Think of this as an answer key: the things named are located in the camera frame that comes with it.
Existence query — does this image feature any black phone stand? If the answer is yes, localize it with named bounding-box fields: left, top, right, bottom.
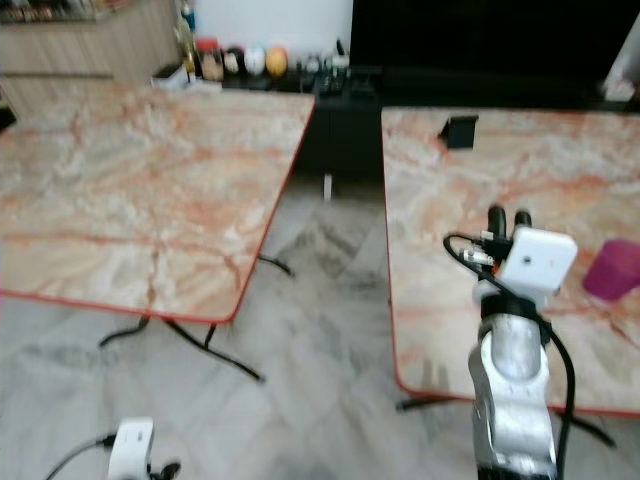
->
left=442, top=115, right=479, bottom=150

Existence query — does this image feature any purple plastic cup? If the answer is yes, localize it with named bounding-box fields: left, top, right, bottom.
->
left=583, top=238, right=640, bottom=303

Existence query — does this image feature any black television screen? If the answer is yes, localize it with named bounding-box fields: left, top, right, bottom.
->
left=350, top=0, right=640, bottom=73

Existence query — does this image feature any wooden sideboard cabinet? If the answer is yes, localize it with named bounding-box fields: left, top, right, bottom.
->
left=0, top=0, right=183, bottom=119

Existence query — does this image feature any yellow egg-shaped ornament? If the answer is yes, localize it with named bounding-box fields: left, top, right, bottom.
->
left=265, top=46, right=290, bottom=78

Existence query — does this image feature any small white box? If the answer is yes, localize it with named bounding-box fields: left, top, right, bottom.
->
left=155, top=64, right=191, bottom=87

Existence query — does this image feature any white egg-shaped ornament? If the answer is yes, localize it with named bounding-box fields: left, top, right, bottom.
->
left=244, top=46, right=267, bottom=77

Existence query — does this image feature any dark round jar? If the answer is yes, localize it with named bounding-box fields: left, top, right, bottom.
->
left=222, top=46, right=246, bottom=79

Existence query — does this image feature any red-lidded jar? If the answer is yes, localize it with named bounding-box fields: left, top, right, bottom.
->
left=196, top=38, right=224, bottom=81

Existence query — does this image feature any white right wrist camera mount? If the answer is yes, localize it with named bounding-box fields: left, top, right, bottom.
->
left=475, top=226, right=579, bottom=301

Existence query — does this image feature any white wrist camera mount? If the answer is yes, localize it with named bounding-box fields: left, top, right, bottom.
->
left=475, top=226, right=579, bottom=301
left=110, top=418, right=155, bottom=480

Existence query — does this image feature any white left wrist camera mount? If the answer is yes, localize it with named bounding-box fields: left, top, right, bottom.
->
left=110, top=418, right=155, bottom=480

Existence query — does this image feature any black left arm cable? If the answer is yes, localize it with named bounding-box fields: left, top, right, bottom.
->
left=45, top=434, right=118, bottom=480

